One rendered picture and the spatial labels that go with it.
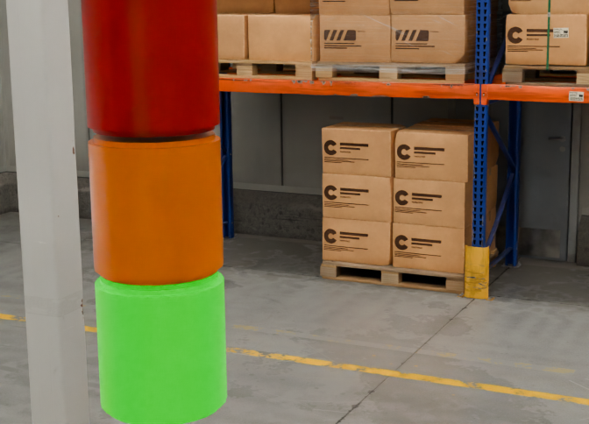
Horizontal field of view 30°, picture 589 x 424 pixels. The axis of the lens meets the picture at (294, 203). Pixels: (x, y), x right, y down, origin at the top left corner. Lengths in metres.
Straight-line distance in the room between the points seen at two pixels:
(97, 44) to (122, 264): 0.08
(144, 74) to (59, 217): 2.64
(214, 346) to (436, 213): 8.05
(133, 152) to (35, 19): 2.57
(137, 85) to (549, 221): 9.19
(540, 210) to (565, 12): 2.12
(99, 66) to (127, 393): 0.12
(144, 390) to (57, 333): 2.67
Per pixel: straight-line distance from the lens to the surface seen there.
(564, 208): 9.50
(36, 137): 3.00
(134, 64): 0.39
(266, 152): 10.44
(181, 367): 0.42
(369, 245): 8.72
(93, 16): 0.40
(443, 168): 8.40
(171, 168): 0.40
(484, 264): 8.31
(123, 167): 0.40
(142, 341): 0.41
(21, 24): 2.99
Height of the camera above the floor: 2.32
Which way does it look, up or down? 11 degrees down
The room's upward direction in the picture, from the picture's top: 1 degrees counter-clockwise
